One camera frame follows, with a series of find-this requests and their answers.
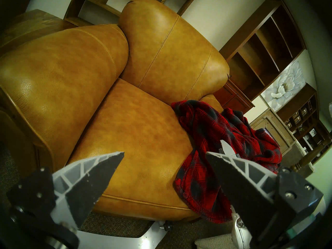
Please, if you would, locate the beige upholstered cushion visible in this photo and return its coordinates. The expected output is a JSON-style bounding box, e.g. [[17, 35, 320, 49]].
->
[[195, 233, 234, 249]]

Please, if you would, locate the rustic wooden coffee table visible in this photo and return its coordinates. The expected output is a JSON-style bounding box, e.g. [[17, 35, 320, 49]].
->
[[0, 9, 77, 56]]

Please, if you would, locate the grey upholstered chair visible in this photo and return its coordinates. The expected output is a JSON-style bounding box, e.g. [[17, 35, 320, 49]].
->
[[280, 142, 314, 177]]

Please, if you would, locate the large grey wooden picture frame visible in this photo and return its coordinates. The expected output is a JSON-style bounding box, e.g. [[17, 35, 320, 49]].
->
[[250, 108, 296, 155]]

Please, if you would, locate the tan leather armchair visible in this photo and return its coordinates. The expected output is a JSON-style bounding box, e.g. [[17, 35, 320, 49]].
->
[[0, 0, 230, 222]]

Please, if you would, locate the red plaid fleece blanket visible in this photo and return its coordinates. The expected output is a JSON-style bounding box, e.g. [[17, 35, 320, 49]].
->
[[171, 100, 282, 224]]

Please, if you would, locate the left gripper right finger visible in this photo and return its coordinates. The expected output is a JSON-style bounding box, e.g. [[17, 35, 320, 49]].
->
[[206, 152, 323, 247]]

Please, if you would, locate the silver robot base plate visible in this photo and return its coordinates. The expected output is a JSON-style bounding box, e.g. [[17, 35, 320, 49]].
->
[[77, 220, 169, 249]]

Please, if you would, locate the dark cherry hutch bookcase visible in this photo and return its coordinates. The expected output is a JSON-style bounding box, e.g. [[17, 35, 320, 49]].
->
[[213, 0, 306, 114]]

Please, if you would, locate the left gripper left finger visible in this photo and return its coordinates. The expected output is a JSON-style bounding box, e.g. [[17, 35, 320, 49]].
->
[[7, 152, 125, 228]]

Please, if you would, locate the turned wooden lamp base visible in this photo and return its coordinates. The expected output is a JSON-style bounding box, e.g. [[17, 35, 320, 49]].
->
[[290, 137, 332, 172]]

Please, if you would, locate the white flower canvas painting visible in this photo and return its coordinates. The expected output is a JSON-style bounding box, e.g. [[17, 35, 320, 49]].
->
[[261, 60, 306, 113]]

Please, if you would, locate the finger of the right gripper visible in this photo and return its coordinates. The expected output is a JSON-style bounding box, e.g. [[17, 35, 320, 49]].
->
[[220, 140, 241, 158]]

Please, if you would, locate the dark cubby shelf unit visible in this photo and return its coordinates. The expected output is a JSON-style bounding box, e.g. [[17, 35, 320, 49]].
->
[[276, 84, 332, 166]]

